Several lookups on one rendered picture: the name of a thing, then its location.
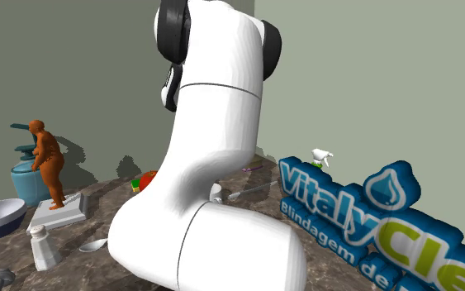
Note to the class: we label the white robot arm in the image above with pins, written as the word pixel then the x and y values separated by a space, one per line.
pixel 216 169

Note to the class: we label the purple flat object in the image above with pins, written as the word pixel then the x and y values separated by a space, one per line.
pixel 253 168

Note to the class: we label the white cup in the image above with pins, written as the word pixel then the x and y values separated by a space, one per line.
pixel 215 193

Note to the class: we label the white spray bottle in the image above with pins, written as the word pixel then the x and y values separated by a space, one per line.
pixel 320 156

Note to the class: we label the red apple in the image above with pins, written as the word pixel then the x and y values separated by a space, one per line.
pixel 147 179

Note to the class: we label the green and yellow block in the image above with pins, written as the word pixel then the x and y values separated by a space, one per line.
pixel 135 185

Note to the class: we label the blue lettered sign object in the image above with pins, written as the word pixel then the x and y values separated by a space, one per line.
pixel 377 225

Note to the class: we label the silver spoon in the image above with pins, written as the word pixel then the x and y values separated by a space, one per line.
pixel 94 244

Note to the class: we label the orange human figure on base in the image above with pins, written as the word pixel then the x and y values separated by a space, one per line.
pixel 49 161

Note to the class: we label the teal blue appliance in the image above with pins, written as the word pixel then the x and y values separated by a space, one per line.
pixel 24 183

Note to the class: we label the white salt shaker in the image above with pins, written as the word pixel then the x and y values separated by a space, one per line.
pixel 43 250

